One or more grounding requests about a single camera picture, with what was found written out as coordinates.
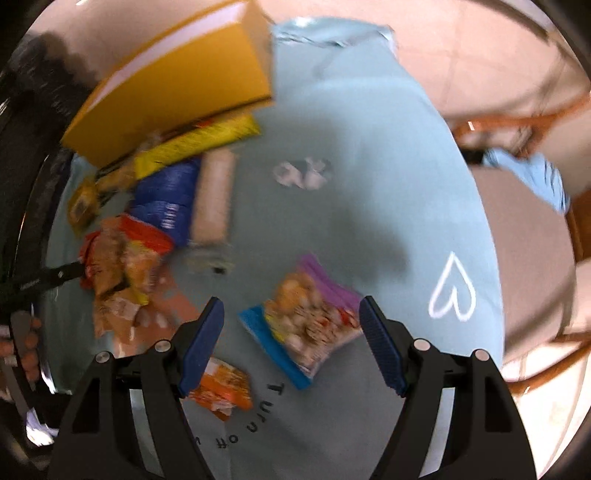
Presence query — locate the beige chair cushion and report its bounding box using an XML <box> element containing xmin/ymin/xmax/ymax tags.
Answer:
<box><xmin>471</xmin><ymin>166</ymin><xmax>583</xmax><ymax>379</ymax></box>

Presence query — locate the dark carved wooden furniture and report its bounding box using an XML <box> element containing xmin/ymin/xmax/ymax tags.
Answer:
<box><xmin>0</xmin><ymin>32</ymin><xmax>107</xmax><ymax>287</ymax></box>

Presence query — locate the long yellow snack packet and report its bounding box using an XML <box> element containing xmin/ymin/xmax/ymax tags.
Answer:
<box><xmin>134</xmin><ymin>113</ymin><xmax>262</xmax><ymax>181</ymax></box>

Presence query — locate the blue purple nut packet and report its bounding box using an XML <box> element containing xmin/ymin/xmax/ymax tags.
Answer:
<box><xmin>238</xmin><ymin>253</ymin><xmax>363</xmax><ymax>391</ymax></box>

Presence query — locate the yellow cardboard box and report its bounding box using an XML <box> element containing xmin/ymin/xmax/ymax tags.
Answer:
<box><xmin>60</xmin><ymin>0</ymin><xmax>275</xmax><ymax>169</ymax></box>

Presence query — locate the brown paper snack packet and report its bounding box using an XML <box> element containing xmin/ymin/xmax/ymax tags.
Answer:
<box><xmin>92</xmin><ymin>291</ymin><xmax>155</xmax><ymax>343</ymax></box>
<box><xmin>79</xmin><ymin>222</ymin><xmax>162</xmax><ymax>305</ymax></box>

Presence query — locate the blue cloth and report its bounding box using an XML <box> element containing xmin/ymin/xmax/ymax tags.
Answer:
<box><xmin>482</xmin><ymin>148</ymin><xmax>571</xmax><ymax>215</ymax></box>

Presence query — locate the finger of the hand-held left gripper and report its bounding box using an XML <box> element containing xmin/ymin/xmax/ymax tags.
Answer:
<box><xmin>14</xmin><ymin>260</ymin><xmax>89</xmax><ymax>296</ymax></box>

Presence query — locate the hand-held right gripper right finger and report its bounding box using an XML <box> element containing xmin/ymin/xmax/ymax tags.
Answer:
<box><xmin>358</xmin><ymin>295</ymin><xmax>539</xmax><ymax>480</ymax></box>

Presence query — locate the wooden chair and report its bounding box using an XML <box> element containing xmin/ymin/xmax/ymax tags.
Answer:
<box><xmin>450</xmin><ymin>88</ymin><xmax>591</xmax><ymax>398</ymax></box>

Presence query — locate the person's left hand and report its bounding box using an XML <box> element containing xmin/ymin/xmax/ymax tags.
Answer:
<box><xmin>0</xmin><ymin>318</ymin><xmax>44</xmax><ymax>393</ymax></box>

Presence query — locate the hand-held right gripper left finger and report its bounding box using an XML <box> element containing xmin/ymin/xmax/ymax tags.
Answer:
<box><xmin>53</xmin><ymin>296</ymin><xmax>227</xmax><ymax>480</ymax></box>

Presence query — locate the blue snack packet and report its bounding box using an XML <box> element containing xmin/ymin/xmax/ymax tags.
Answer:
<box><xmin>129</xmin><ymin>157</ymin><xmax>204</xmax><ymax>247</ymax></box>

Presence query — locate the light blue printed tablecloth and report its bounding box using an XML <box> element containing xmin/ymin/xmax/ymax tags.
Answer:
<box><xmin>44</xmin><ymin>16</ymin><xmax>504</xmax><ymax>480</ymax></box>

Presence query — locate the red strip snack packet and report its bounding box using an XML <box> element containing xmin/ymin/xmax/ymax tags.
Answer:
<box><xmin>117</xmin><ymin>215</ymin><xmax>176</xmax><ymax>254</ymax></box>

